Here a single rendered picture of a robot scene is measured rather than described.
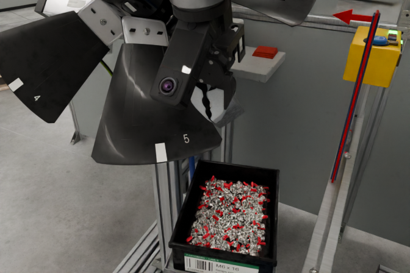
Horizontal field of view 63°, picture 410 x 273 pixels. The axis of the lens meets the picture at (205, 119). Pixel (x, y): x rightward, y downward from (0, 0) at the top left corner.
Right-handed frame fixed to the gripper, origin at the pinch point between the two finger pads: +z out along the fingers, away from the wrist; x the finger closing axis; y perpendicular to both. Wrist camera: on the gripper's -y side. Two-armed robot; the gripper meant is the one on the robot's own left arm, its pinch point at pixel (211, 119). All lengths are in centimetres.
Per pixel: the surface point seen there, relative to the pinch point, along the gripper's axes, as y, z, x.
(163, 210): 6, 63, 29
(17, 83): -2.1, 2.9, 46.5
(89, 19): 11.9, -6.4, 32.8
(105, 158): -11.2, 3.4, 15.0
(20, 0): 278, 183, 498
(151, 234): 8, 102, 47
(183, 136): -1.3, 5.1, 5.5
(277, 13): 13.9, -12.0, -6.2
